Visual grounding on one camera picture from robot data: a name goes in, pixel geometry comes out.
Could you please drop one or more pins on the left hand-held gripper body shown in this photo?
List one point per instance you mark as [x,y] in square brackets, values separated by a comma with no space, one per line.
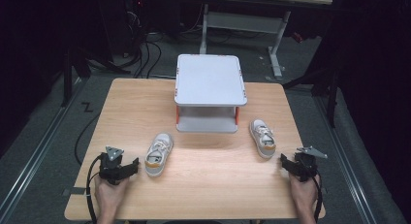
[111,167]

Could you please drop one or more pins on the white two-tier shoe rack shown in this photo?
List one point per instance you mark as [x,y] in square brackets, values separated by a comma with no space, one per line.
[210,81]

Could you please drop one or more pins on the person's left hand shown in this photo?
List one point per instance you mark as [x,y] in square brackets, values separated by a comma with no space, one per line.
[110,193]

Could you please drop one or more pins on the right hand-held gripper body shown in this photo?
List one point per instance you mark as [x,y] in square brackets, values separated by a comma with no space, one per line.
[305,166]

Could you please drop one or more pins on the small white grey sneaker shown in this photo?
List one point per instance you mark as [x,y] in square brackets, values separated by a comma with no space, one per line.
[158,156]
[263,138]

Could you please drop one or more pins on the small red object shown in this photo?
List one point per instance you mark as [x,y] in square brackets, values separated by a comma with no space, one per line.
[298,37]

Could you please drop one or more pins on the metal floor rail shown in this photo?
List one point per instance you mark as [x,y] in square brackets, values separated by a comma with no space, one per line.
[349,166]
[35,156]

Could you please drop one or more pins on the white-legged wooden desk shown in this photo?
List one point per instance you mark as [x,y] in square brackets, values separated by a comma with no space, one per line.
[245,22]

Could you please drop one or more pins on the grey tape strip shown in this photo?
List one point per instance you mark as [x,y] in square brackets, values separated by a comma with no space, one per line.
[76,191]

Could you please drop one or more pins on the black metal stand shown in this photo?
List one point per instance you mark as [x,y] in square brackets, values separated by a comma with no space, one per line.
[331,94]

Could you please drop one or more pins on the person's right hand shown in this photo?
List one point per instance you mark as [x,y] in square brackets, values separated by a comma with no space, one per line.
[303,195]

